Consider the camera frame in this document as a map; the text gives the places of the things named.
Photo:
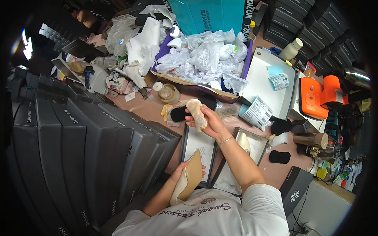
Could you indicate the white bottle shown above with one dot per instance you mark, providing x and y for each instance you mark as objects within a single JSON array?
[{"x": 289, "y": 50}]

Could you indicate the heap of clear plastic bags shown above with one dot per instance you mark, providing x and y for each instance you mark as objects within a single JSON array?
[{"x": 119, "y": 34}]

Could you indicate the teal paper bag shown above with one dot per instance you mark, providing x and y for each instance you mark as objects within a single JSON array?
[{"x": 206, "y": 16}]

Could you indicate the large white box lid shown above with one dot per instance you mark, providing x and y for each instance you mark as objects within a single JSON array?
[{"x": 265, "y": 85}]

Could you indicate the open grey shoe box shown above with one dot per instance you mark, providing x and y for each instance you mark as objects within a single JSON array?
[{"x": 66, "y": 66}]

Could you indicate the row of dark grey shoe boxes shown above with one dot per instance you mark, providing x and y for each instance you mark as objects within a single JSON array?
[{"x": 82, "y": 153}]

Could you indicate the glass jar with white bottle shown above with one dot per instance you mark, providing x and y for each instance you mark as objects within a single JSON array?
[{"x": 168, "y": 93}]

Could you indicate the beige paper wad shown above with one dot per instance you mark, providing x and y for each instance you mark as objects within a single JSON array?
[{"x": 199, "y": 113}]

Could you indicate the long black insole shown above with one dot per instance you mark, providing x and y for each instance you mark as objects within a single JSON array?
[{"x": 178, "y": 113}]

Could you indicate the person's left hand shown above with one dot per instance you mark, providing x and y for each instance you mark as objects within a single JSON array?
[{"x": 178, "y": 174}]

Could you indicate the small black box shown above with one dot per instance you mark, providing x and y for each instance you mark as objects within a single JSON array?
[{"x": 301, "y": 126}]

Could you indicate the person's right hand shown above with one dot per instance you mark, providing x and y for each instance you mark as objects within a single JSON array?
[{"x": 214, "y": 124}]

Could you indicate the steel flask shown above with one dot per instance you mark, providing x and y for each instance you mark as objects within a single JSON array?
[{"x": 356, "y": 76}]

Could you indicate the strip of labels blue backing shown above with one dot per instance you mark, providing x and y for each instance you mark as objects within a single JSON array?
[{"x": 277, "y": 78}]

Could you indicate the orange machine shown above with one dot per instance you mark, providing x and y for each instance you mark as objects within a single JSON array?
[{"x": 314, "y": 98}]

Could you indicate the roll of printed labels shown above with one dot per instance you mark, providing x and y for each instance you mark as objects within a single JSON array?
[{"x": 258, "y": 113}]

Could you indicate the beige high-heel shoe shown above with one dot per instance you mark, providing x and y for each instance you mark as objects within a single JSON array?
[{"x": 189, "y": 177}]

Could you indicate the black shoe box lid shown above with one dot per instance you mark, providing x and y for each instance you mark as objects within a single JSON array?
[{"x": 200, "y": 141}]

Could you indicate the open black shoe box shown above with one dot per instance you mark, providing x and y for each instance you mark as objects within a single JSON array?
[{"x": 257, "y": 141}]

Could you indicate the cream high-heel shoe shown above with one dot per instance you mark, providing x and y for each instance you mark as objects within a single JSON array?
[{"x": 244, "y": 141}]

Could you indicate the purple carton of plastic bags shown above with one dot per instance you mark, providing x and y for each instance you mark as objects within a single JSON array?
[{"x": 203, "y": 60}]

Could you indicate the heap of white wrapping paper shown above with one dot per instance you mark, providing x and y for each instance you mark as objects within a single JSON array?
[{"x": 143, "y": 50}]

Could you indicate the clear bristle brush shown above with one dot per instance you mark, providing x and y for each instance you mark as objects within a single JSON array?
[{"x": 227, "y": 111}]

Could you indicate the glass kettle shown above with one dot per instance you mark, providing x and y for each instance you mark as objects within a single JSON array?
[{"x": 322, "y": 152}]

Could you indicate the stack of black shoe boxes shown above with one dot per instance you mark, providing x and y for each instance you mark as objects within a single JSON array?
[{"x": 313, "y": 26}]

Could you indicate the clear bottle yellow cap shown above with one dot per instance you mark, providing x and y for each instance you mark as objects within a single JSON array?
[{"x": 252, "y": 29}]

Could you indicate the person's body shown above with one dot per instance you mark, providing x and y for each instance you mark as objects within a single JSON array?
[{"x": 206, "y": 218}]

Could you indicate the heap of small bottles and clutter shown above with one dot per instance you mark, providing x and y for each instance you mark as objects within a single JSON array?
[{"x": 339, "y": 174}]

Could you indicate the gold thermos cup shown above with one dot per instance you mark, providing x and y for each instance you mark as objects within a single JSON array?
[{"x": 310, "y": 140}]

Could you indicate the yellow cloth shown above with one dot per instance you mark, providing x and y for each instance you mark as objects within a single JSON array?
[{"x": 166, "y": 110}]

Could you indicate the grey shoe box floral print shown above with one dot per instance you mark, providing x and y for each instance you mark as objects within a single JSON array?
[{"x": 295, "y": 188}]

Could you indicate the heap of tags and labels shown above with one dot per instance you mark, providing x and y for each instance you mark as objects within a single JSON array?
[{"x": 121, "y": 84}]

